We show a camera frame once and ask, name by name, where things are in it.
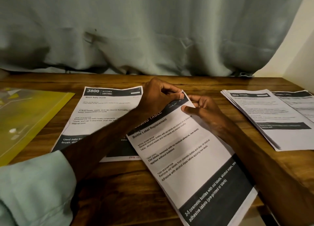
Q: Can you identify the person's right forearm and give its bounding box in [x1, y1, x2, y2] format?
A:
[218, 128, 314, 226]

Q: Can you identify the yellow patterned folder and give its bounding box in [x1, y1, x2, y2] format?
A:
[0, 87, 75, 167]

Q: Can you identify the person's left hand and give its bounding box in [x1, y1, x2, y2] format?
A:
[133, 77, 184, 120]

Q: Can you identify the pale green curtain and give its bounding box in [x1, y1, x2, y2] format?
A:
[0, 0, 310, 78]

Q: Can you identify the person's right hand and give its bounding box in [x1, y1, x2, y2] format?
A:
[182, 94, 236, 141]

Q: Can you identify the person's left forearm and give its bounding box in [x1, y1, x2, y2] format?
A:
[0, 108, 148, 226]

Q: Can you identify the wash baby bottle paper stack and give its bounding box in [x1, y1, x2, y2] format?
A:
[51, 85, 144, 163]

